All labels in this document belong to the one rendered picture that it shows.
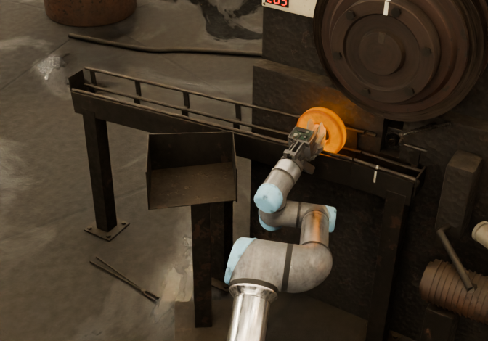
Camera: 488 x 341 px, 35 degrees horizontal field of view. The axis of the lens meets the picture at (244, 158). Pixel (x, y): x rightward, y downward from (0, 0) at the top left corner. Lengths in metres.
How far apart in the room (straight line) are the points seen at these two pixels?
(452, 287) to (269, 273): 0.61
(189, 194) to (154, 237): 0.81
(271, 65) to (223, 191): 0.43
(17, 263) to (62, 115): 1.10
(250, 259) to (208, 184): 0.58
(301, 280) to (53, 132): 2.22
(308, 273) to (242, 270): 0.15
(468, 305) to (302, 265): 0.58
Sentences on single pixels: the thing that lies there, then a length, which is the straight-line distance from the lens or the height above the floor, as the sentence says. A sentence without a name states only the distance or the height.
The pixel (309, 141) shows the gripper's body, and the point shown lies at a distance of 2.19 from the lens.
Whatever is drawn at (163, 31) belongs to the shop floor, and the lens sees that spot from 4.75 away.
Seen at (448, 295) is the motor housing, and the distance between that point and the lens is 2.22.
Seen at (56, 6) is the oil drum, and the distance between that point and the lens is 4.89.
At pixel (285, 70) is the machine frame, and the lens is 2.40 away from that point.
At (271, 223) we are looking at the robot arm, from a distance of 2.21.
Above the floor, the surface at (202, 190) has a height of 0.60.
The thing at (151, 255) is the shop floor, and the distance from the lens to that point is 3.02.
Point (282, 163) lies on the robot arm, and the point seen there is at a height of 0.76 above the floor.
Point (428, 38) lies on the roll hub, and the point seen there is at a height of 1.18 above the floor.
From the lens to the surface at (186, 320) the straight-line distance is 2.74.
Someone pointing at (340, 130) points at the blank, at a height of 0.78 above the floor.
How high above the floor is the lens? 1.98
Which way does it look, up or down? 34 degrees down
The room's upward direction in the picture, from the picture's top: 1 degrees clockwise
